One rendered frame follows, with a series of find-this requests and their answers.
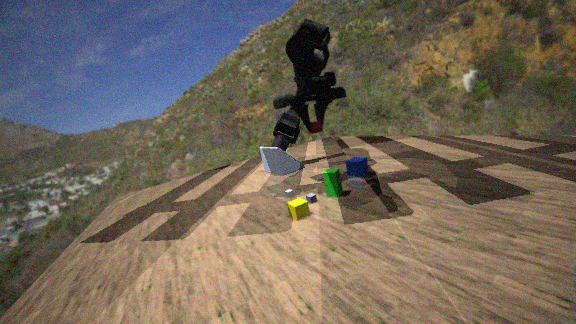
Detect red block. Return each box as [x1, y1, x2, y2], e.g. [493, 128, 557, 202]
[309, 120, 323, 134]

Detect yellow cube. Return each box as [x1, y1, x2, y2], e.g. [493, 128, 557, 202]
[287, 198, 310, 221]

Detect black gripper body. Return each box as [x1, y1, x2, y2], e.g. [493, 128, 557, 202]
[273, 67, 346, 110]

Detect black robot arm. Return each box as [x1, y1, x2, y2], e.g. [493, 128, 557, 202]
[271, 19, 336, 152]

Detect blue block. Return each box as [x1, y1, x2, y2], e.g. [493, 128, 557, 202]
[345, 157, 368, 177]

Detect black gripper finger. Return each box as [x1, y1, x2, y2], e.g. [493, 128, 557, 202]
[290, 104, 311, 131]
[314, 100, 332, 126]

